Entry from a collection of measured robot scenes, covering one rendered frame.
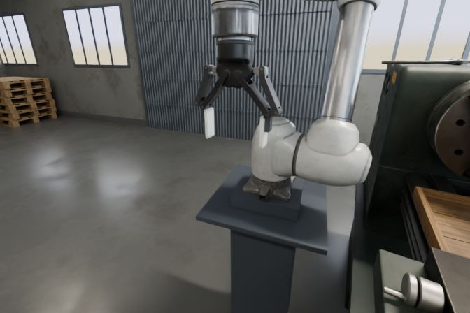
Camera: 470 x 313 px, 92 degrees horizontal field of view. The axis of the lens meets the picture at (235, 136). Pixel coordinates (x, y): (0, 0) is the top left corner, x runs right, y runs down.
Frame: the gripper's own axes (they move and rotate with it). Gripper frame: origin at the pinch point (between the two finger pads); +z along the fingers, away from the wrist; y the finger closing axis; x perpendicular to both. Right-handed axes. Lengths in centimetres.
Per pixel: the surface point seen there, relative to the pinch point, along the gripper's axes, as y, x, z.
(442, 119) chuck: -47, -43, 0
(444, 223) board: -48, -23, 23
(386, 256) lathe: -32.8, 0.2, 18.8
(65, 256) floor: 134, -8, 111
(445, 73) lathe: -49, -60, -12
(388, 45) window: -50, -294, -30
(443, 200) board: -51, -35, 23
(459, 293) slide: -40.0, 8.0, 14.3
